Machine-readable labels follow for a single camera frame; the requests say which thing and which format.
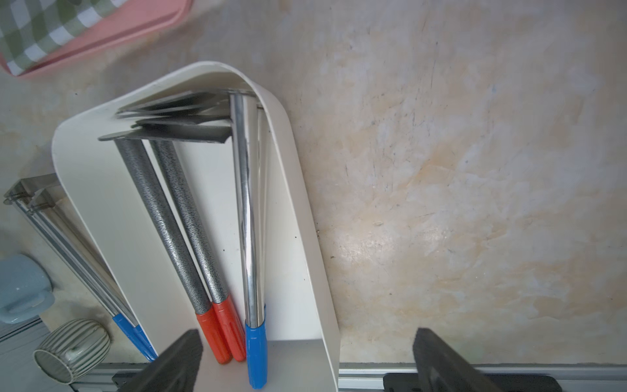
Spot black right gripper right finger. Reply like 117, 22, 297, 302
412, 328, 501, 391

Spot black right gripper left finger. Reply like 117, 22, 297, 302
119, 329, 203, 392

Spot grey hoe red handle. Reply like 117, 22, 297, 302
98, 132, 233, 364
133, 118, 247, 362

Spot cream storage box tray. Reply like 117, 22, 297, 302
52, 61, 340, 391

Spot steel hoe blue handle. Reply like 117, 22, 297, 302
127, 89, 267, 329
4, 173, 157, 362
20, 189, 158, 362
114, 91, 268, 390

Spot grey ribbed ceramic cup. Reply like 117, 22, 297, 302
33, 318, 112, 385

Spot blue round cup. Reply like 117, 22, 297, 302
1, 254, 55, 324

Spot pink tray under cloth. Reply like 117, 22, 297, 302
18, 0, 193, 78

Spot green checkered cloth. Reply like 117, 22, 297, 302
1, 0, 126, 76

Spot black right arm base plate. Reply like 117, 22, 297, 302
383, 373, 563, 392

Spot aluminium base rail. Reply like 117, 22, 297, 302
1, 318, 626, 391

